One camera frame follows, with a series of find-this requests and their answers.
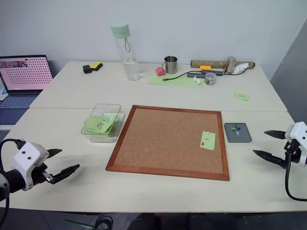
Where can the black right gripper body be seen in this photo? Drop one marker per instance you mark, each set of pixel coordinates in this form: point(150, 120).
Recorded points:
point(293, 151)

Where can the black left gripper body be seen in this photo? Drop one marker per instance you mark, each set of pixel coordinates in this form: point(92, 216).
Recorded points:
point(38, 173)

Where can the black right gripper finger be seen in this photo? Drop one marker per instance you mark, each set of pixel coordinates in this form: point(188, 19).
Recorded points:
point(275, 134)
point(269, 157)

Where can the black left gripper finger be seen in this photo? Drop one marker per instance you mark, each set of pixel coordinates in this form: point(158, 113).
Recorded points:
point(54, 152)
point(64, 172)

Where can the small green note with writing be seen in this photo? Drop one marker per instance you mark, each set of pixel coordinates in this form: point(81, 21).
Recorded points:
point(241, 96)

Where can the clear glass jar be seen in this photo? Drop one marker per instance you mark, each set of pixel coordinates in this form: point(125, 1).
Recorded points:
point(210, 79)

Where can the grey plastic tray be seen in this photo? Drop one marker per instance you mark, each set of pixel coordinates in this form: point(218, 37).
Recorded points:
point(239, 137)

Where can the stack of green notes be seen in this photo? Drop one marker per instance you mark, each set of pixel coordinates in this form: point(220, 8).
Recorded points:
point(97, 124)

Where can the green stick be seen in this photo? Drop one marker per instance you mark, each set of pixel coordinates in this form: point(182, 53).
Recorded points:
point(76, 224)

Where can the clear plastic box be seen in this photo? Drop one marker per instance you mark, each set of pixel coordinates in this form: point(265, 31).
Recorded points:
point(112, 134)

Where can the crumpled white tissue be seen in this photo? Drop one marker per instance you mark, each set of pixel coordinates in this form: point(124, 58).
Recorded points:
point(239, 68)

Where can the steel cylinder canister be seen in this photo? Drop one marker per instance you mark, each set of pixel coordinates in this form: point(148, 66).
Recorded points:
point(230, 64)

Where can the open laptop with pink screen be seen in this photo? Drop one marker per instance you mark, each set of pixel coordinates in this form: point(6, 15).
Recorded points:
point(24, 72)

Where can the black power adapter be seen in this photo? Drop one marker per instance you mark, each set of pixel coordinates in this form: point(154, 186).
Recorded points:
point(87, 69)

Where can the small white plastic piece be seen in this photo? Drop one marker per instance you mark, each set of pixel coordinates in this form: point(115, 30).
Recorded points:
point(197, 81)

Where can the grey USB hub bar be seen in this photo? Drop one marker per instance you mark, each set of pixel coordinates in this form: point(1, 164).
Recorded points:
point(201, 74)

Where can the brown cardboard tube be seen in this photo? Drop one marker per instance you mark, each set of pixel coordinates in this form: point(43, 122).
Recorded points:
point(211, 63)

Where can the yellow and black eraser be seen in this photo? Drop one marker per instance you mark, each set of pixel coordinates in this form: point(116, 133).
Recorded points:
point(96, 65)

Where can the yellow toy brick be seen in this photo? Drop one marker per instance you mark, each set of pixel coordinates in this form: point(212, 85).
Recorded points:
point(205, 67)

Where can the large green paper sheet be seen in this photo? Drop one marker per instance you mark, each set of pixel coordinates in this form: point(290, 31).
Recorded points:
point(177, 82)

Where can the clear bottle with green lid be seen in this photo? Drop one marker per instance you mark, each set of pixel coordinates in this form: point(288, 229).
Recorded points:
point(129, 60)

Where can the stainless steel mug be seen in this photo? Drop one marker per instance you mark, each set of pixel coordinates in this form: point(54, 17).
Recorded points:
point(171, 65)

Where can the pink tape roll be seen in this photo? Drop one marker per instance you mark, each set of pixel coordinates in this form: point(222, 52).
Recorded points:
point(160, 72)

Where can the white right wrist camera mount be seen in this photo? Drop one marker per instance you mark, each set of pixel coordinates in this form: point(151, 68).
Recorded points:
point(298, 133)

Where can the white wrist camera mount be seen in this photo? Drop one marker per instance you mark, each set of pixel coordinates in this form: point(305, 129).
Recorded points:
point(26, 155)
point(298, 133)

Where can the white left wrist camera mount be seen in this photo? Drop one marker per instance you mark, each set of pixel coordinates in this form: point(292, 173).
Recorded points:
point(26, 155)

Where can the cork board with wooden frame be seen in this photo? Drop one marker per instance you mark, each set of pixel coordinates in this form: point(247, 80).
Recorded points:
point(163, 141)

